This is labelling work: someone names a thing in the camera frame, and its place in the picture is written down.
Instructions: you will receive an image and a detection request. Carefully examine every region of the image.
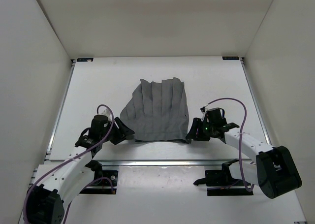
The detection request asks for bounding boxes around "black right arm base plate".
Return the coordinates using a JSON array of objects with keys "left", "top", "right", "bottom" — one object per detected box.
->
[{"left": 205, "top": 170, "right": 253, "bottom": 196}]

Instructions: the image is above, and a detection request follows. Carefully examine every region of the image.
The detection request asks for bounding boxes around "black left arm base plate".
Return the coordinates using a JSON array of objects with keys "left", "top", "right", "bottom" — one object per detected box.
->
[{"left": 80, "top": 168, "right": 119, "bottom": 195}]

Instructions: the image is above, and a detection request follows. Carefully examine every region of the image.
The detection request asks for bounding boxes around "right blue corner label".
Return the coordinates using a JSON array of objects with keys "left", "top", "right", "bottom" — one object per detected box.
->
[{"left": 222, "top": 56, "right": 239, "bottom": 61}]

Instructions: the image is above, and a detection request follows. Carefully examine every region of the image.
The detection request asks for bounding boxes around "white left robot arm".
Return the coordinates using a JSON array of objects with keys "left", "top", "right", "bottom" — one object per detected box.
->
[{"left": 23, "top": 115, "right": 134, "bottom": 224}]

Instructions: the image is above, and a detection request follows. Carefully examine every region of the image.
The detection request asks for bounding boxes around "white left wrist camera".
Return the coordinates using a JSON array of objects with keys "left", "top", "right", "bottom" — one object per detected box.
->
[{"left": 101, "top": 109, "right": 111, "bottom": 118}]

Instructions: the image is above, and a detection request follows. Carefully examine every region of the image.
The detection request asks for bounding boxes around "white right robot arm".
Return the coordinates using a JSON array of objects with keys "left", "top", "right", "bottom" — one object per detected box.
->
[{"left": 186, "top": 108, "right": 302, "bottom": 199}]

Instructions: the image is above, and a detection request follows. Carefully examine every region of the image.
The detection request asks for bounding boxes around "grey pleated skirt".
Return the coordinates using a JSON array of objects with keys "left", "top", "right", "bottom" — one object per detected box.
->
[{"left": 120, "top": 77, "right": 190, "bottom": 144}]

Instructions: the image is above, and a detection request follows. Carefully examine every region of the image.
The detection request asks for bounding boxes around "blue corner label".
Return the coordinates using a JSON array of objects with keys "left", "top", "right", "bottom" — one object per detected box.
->
[
  {"left": 222, "top": 56, "right": 239, "bottom": 61},
  {"left": 76, "top": 58, "right": 94, "bottom": 62}
]

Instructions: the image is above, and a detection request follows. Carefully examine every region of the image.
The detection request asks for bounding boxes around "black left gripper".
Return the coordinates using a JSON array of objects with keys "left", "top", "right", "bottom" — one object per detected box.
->
[{"left": 102, "top": 115, "right": 135, "bottom": 144}]

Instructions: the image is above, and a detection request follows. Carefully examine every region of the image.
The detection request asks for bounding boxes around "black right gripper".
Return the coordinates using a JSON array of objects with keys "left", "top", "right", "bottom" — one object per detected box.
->
[{"left": 186, "top": 118, "right": 215, "bottom": 142}]

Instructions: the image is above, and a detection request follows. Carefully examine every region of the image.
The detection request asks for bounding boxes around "aluminium front table rail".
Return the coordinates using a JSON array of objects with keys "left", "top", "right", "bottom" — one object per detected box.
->
[{"left": 99, "top": 160, "right": 228, "bottom": 166}]

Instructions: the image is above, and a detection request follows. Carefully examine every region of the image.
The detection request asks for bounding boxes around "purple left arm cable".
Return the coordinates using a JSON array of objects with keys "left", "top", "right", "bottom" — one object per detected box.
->
[{"left": 22, "top": 104, "right": 116, "bottom": 224}]

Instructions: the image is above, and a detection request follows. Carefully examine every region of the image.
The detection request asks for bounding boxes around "left blue corner label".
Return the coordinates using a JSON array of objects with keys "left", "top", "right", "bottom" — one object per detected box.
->
[{"left": 76, "top": 58, "right": 94, "bottom": 62}]

